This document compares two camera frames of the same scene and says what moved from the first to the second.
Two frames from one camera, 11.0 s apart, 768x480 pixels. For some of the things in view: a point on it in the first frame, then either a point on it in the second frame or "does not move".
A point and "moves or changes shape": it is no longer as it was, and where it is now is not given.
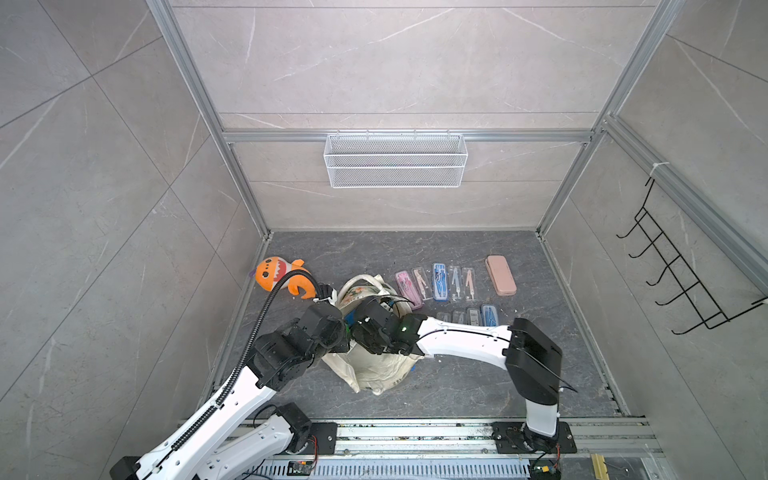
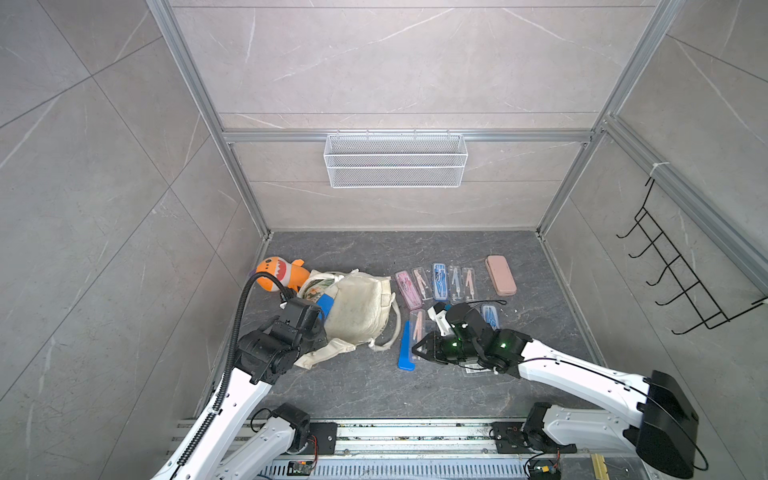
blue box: [489, 316] does not move
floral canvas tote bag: [367, 371] moves or changes shape
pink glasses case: [501, 275] does not move
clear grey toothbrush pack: [422, 283] does not move
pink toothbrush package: [408, 289] does not move
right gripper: [358, 332] → [433, 341]
